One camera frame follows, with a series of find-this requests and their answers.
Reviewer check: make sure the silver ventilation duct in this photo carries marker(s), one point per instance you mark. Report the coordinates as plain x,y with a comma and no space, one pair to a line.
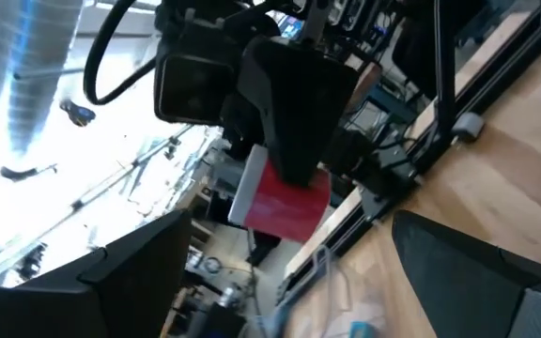
40,70

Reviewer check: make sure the clear plastic bin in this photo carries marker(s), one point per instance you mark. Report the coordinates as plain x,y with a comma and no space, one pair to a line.
327,281

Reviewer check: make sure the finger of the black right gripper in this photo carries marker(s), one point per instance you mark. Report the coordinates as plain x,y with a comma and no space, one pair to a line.
298,103

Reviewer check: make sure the red wall charger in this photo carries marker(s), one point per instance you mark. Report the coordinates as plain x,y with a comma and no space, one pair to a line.
289,211

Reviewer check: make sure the grey rail end cap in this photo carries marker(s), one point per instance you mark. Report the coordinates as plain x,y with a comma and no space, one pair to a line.
468,126

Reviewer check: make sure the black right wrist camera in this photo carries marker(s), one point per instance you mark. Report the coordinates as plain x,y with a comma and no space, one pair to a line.
195,84

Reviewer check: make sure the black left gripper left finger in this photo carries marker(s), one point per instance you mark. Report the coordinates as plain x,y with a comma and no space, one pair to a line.
87,310

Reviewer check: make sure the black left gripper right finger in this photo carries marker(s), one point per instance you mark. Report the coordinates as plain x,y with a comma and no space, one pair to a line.
477,291

